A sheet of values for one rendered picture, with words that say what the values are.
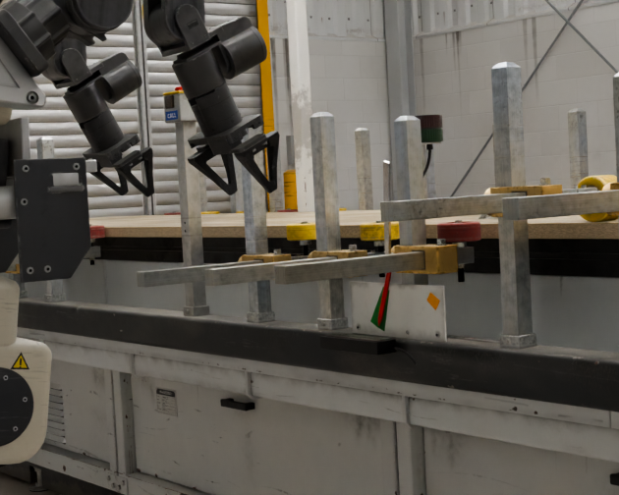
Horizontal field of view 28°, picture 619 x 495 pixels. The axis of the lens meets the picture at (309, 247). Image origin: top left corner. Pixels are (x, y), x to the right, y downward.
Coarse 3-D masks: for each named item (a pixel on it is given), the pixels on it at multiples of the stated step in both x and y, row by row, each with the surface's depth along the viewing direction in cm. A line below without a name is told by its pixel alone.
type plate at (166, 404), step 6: (156, 390) 351; (162, 390) 349; (168, 390) 346; (174, 390) 344; (156, 396) 352; (162, 396) 349; (168, 396) 346; (174, 396) 344; (156, 402) 352; (162, 402) 349; (168, 402) 347; (174, 402) 344; (162, 408) 350; (168, 408) 347; (174, 408) 344; (168, 414) 347; (174, 414) 345
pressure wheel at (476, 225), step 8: (440, 224) 226; (448, 224) 225; (456, 224) 224; (464, 224) 224; (472, 224) 225; (440, 232) 226; (448, 232) 225; (456, 232) 224; (464, 232) 224; (472, 232) 225; (448, 240) 225; (456, 240) 224; (464, 240) 224; (472, 240) 225; (464, 272) 228; (464, 280) 228
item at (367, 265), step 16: (368, 256) 215; (384, 256) 215; (400, 256) 217; (416, 256) 220; (464, 256) 227; (288, 272) 202; (304, 272) 204; (320, 272) 206; (336, 272) 209; (352, 272) 211; (368, 272) 213; (384, 272) 215
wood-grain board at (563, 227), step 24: (120, 216) 497; (144, 216) 470; (168, 216) 447; (216, 216) 407; (240, 216) 389; (288, 216) 358; (312, 216) 344; (360, 216) 320; (456, 216) 280; (576, 216) 242
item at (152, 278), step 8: (296, 256) 267; (304, 256) 267; (216, 264) 255; (224, 264) 255; (232, 264) 256; (240, 264) 257; (248, 264) 258; (144, 272) 243; (152, 272) 244; (160, 272) 245; (168, 272) 246; (176, 272) 248; (184, 272) 249; (192, 272) 250; (200, 272) 251; (144, 280) 243; (152, 280) 244; (160, 280) 245; (168, 280) 246; (176, 280) 248; (184, 280) 249; (192, 280) 250; (200, 280) 251
